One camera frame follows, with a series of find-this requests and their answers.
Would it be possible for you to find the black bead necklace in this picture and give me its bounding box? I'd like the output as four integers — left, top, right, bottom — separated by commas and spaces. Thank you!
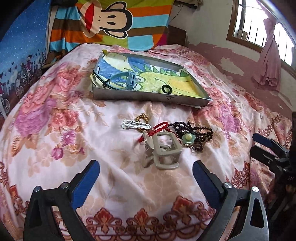
169, 120, 214, 152

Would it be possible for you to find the gold chain bracelet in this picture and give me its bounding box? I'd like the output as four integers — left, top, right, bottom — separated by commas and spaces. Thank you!
134, 112, 151, 133

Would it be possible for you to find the colourful dinosaur drawing paper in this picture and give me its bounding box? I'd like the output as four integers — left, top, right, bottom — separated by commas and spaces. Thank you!
93, 52, 207, 99

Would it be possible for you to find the striped monkey blanket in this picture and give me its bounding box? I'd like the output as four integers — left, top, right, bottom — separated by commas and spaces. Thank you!
49, 1, 174, 52

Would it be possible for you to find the red string bracelet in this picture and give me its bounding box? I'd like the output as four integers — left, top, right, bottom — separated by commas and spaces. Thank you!
137, 121, 171, 143

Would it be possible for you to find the pink window curtain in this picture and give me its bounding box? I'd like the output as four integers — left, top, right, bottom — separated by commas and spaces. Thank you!
253, 17, 283, 92

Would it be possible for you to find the silver metal hair clip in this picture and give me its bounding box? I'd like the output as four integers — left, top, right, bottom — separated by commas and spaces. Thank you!
121, 120, 152, 131

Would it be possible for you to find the beige claw hair clip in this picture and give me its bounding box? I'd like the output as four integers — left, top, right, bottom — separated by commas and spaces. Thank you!
141, 131, 183, 170

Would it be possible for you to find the window with wooden frame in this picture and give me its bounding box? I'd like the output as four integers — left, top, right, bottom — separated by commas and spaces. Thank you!
226, 1, 295, 71

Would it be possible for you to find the grey cardboard tray box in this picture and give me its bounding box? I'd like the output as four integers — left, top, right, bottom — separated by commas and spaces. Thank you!
92, 50, 211, 108

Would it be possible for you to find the floral pink bedspread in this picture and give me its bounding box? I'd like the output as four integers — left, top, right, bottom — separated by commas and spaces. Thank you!
1, 44, 292, 240

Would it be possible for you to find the dark wooden headboard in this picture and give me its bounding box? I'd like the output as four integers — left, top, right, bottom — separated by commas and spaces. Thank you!
167, 25, 187, 46

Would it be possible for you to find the blue bicycle print curtain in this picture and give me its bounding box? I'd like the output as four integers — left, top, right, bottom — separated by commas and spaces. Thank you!
1, 1, 51, 121

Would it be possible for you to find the flower charm hair tie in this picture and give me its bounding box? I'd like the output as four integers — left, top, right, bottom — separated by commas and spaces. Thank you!
181, 132, 197, 146

